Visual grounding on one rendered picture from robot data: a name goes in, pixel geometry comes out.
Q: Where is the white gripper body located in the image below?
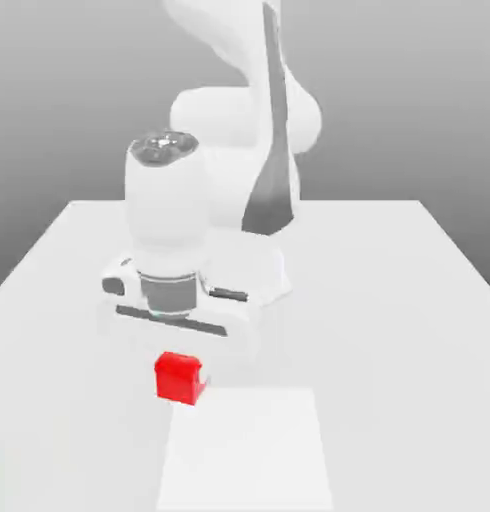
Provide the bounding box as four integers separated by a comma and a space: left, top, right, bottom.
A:
97, 297, 260, 356

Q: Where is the small red cube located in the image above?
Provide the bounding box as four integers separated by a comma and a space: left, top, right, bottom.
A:
153, 351, 211, 407

